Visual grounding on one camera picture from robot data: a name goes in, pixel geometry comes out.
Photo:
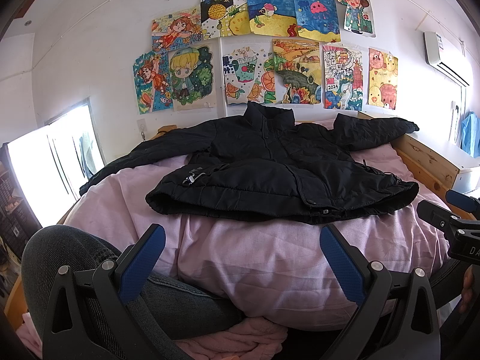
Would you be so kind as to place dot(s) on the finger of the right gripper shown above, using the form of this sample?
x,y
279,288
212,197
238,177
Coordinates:
x,y
436,216
462,201

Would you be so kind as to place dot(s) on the pink knitted blanket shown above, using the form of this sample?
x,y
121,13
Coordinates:
x,y
253,338

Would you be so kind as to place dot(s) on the white air conditioner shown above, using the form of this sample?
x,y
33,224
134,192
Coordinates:
x,y
442,55

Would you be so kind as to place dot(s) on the red hair child drawing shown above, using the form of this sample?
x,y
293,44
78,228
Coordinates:
x,y
359,17

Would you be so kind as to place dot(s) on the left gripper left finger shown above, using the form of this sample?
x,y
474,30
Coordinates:
x,y
114,283

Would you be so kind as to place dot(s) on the fish seabed drawing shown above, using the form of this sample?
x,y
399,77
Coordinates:
x,y
274,18

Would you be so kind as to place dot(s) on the landscape hills drawing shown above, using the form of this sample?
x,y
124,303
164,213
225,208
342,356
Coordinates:
x,y
297,63

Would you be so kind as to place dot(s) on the swimming girl drawing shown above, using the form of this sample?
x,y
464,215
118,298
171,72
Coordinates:
x,y
152,82

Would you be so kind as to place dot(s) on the blond boy drawing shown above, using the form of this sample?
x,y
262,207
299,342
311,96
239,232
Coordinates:
x,y
192,77

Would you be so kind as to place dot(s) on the person's right hand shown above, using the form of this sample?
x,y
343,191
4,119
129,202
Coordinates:
x,y
471,279

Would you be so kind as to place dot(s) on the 2024 dragon drawing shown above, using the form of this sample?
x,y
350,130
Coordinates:
x,y
344,79

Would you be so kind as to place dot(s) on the black puffer jacket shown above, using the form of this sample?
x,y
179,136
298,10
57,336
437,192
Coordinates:
x,y
263,165

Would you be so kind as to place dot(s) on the fruit and cup drawing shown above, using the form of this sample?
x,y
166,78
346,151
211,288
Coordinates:
x,y
249,74

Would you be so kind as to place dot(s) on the wooden bed frame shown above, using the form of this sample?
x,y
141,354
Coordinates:
x,y
16,303

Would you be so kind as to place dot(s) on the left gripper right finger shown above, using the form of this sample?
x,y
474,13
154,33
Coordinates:
x,y
395,315

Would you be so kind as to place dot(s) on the blue hanging cloth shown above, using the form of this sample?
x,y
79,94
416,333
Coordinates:
x,y
470,135

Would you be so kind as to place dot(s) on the orange hair girl drawing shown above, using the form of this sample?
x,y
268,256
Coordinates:
x,y
177,30

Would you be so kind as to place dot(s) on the pineapple yellow drawing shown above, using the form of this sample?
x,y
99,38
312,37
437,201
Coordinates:
x,y
224,18

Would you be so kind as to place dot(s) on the person's leg in jeans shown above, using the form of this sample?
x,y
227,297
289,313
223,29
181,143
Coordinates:
x,y
89,300

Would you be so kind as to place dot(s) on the pink pigs drawing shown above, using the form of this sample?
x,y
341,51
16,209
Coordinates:
x,y
382,79

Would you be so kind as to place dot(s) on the dark storage shelf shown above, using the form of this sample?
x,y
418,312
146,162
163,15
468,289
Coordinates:
x,y
18,222

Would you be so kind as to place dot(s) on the pink jellyfish drawing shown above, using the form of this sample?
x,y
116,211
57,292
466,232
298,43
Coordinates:
x,y
317,20

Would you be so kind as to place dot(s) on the pink duvet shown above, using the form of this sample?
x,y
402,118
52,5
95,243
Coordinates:
x,y
273,269

